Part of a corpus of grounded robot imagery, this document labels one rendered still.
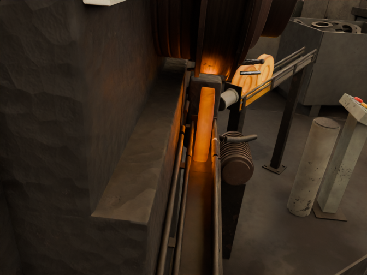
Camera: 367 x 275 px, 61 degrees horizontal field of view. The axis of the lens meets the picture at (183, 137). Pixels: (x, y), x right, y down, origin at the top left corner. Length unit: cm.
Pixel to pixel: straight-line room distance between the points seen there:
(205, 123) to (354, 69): 248
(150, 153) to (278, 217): 137
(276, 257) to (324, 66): 182
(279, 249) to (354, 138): 62
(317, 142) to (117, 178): 128
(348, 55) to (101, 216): 281
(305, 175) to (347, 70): 157
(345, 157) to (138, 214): 145
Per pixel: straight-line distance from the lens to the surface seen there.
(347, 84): 311
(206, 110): 69
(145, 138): 45
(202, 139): 69
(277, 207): 180
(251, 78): 129
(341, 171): 173
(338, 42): 292
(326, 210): 187
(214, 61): 57
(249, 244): 155
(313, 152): 158
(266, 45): 340
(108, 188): 35
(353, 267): 57
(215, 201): 62
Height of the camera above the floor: 109
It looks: 28 degrees down
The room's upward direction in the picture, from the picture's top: 5 degrees clockwise
